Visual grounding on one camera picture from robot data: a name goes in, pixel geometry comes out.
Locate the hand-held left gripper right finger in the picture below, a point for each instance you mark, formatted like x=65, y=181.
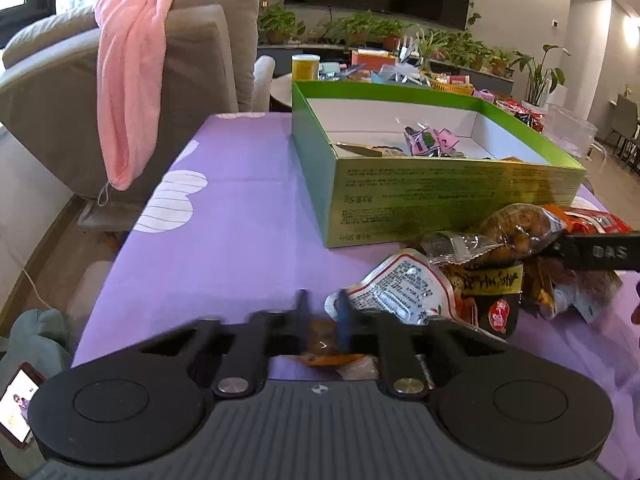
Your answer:
x=345, y=322

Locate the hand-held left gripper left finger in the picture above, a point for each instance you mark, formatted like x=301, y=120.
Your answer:
x=301, y=322

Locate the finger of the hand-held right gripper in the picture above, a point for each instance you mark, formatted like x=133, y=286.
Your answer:
x=561, y=250

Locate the orange beige snack packet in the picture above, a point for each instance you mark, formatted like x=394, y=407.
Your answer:
x=322, y=340

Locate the clear bag of brown nuts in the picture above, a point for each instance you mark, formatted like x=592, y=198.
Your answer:
x=520, y=230

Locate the black yellow snack packet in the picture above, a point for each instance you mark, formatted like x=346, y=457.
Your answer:
x=492, y=300

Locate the green cardboard box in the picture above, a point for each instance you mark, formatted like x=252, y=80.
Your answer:
x=450, y=200

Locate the red checkered snack packet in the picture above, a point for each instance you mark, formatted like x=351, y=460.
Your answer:
x=595, y=220

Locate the white silver snack pouch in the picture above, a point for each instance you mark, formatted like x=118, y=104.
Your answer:
x=400, y=285

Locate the purple floral tablecloth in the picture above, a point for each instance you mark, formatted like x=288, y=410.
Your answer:
x=240, y=260

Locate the glass mug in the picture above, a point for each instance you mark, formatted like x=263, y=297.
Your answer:
x=570, y=130

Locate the dining chair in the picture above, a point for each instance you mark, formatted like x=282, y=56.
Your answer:
x=625, y=125

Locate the red snack bag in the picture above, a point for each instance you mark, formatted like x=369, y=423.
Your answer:
x=522, y=116

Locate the white floor appliance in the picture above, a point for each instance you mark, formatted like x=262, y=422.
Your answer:
x=560, y=94

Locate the snack packets inside box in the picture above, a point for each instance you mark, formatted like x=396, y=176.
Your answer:
x=430, y=141

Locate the pink small bag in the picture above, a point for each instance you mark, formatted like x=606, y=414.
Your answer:
x=483, y=96

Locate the long beige snack packet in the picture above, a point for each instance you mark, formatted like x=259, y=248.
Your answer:
x=357, y=149

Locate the large leafy floor plant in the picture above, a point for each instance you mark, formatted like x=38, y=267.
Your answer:
x=537, y=75

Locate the black snack bar packet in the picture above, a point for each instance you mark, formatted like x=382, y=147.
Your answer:
x=390, y=151

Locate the yellow woven basket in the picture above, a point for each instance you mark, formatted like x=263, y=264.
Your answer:
x=452, y=89

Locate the spider plant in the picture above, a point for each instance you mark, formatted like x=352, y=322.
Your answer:
x=430, y=45

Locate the blue plastic basket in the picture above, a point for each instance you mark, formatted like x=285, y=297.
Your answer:
x=376, y=78

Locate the yellow can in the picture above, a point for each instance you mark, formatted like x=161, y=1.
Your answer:
x=305, y=67

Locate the teal plush toy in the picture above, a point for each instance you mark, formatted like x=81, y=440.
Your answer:
x=40, y=335

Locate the orange tissue box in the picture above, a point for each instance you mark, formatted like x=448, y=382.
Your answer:
x=370, y=60

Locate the dark television cabinet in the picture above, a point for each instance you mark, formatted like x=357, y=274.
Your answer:
x=275, y=56

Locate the pink towel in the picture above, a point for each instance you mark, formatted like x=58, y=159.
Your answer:
x=130, y=85

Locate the smartphone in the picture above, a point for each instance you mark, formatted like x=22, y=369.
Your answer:
x=20, y=405

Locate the row of potted plants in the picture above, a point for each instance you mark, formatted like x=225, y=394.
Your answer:
x=360, y=25

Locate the grey armchair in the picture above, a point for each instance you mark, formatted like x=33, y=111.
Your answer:
x=50, y=85

